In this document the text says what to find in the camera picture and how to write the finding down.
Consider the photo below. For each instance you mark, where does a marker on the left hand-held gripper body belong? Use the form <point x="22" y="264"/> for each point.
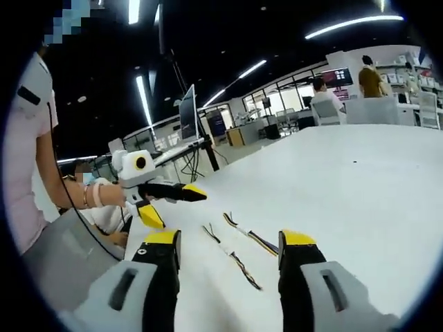
<point x="129" y="173"/>

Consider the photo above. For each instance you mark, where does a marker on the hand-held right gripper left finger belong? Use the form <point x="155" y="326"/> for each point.
<point x="114" y="304"/>

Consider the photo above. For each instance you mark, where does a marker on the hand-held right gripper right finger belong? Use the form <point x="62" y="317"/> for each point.
<point x="304" y="297"/>

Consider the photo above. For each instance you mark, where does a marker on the person's left hand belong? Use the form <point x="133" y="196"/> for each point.
<point x="113" y="196"/>

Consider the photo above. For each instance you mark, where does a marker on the pink wristband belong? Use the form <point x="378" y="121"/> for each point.
<point x="97" y="196"/>

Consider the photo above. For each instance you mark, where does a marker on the gold bangle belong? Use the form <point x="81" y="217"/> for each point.
<point x="86" y="197"/>

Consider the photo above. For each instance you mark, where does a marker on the black laptop stand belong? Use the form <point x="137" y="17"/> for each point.
<point x="211" y="152"/>

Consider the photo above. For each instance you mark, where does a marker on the grey mesh chair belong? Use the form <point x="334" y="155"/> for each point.
<point x="69" y="256"/>

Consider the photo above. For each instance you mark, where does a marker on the computer monitor on stand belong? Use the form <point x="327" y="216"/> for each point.
<point x="188" y="114"/>

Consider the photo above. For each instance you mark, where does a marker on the wooden cabinet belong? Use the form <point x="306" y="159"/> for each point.
<point x="235" y="137"/>

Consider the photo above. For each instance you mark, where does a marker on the person's pink shirt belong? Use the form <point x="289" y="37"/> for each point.
<point x="24" y="166"/>

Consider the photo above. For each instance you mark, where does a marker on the black shoulder-worn device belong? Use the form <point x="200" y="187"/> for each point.
<point x="29" y="95"/>

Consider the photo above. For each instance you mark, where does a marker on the white office chair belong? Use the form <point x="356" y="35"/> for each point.
<point x="325" y="112"/>
<point x="429" y="110"/>

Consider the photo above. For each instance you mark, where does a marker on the white chair backrest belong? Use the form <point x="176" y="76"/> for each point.
<point x="372" y="110"/>

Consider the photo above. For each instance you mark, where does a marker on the long ceiling strip light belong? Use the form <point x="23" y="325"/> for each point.
<point x="353" y="26"/>

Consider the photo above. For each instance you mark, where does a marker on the wall monitor with red screen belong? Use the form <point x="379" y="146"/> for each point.
<point x="337" y="76"/>

